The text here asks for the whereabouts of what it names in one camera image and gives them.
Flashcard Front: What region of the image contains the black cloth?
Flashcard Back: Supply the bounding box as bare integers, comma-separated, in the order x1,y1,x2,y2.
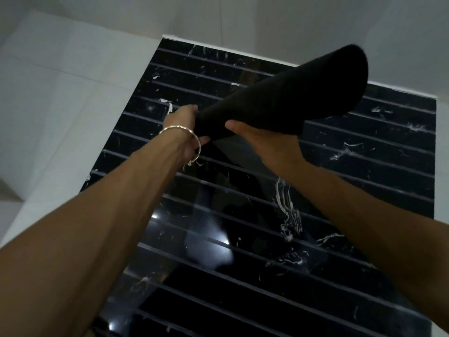
194,44,369,142

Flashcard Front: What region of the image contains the person's right hand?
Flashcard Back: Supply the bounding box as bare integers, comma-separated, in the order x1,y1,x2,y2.
224,119,311,176

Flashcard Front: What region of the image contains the person's left hand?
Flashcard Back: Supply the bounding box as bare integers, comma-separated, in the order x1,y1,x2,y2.
163,104,211,159

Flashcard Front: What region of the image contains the silver bracelet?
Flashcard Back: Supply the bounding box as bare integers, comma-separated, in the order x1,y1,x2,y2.
158,125,202,167

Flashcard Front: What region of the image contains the person's right forearm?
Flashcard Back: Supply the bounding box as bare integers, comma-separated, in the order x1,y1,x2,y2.
278,161,449,333

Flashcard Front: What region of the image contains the person's left forearm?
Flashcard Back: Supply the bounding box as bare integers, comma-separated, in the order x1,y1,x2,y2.
0,131,198,337

